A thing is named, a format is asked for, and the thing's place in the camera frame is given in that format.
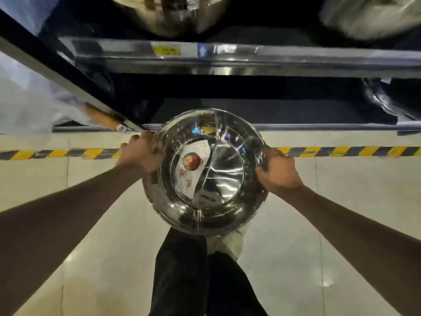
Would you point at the divided steel hotpot with label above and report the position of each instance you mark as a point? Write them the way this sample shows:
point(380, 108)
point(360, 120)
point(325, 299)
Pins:
point(223, 128)

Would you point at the group of plastic-wrapped pans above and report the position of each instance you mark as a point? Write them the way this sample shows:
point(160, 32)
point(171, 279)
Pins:
point(26, 105)

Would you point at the person's right forearm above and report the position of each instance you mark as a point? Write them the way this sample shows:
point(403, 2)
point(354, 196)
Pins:
point(361, 233)

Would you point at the person's left hand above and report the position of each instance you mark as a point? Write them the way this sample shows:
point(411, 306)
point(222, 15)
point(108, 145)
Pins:
point(139, 156)

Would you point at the black metal shelving rack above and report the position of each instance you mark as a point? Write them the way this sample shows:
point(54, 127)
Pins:
point(263, 59)

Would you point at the person's right hand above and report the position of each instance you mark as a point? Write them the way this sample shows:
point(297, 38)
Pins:
point(281, 174)

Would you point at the person's black trousers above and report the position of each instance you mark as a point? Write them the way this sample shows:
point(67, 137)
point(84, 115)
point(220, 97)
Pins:
point(184, 279)

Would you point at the beige tiled floor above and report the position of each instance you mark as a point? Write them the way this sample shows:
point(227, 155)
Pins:
point(329, 210)

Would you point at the person's white right shoe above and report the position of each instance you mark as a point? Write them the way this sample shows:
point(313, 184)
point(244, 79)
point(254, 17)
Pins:
point(230, 243)

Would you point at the person's left forearm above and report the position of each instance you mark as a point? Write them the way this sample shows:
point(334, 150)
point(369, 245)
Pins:
point(65, 220)

